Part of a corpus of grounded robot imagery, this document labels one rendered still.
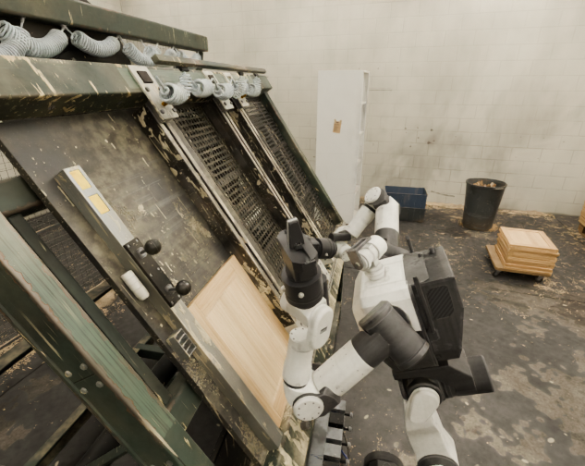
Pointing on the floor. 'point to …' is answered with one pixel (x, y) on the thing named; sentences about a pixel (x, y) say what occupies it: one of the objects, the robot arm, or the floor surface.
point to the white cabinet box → (341, 136)
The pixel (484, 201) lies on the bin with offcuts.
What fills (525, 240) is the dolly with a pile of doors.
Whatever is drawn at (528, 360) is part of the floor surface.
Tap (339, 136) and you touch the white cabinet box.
